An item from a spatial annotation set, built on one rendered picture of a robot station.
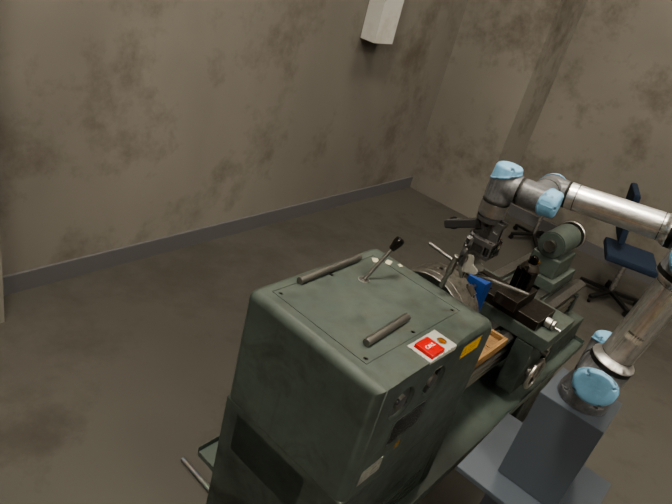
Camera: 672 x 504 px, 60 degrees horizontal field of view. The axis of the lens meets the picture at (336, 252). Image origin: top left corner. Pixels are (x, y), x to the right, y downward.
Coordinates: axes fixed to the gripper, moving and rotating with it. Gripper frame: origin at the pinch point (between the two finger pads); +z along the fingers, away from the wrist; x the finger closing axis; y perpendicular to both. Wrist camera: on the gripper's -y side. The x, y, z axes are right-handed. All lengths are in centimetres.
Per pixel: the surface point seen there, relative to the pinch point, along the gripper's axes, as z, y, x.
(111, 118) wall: 36, -228, 21
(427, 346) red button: 9.2, 9.4, -27.7
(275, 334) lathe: 17, -22, -51
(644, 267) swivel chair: 91, 10, 340
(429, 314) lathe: 10.3, 0.6, -12.5
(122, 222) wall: 104, -229, 32
